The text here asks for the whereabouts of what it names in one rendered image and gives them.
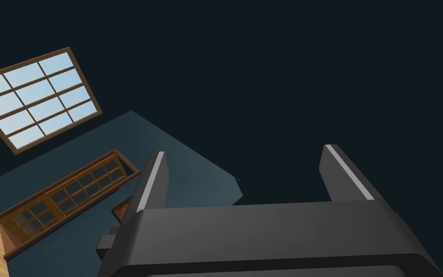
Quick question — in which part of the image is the brown framed window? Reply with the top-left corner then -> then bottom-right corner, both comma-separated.
0,47 -> 103,155

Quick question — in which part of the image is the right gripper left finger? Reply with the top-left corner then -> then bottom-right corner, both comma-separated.
123,151 -> 170,223

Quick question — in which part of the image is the brown glazed door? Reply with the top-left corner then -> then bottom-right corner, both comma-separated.
0,149 -> 141,262

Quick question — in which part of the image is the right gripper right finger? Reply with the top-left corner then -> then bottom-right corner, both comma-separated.
319,144 -> 386,202

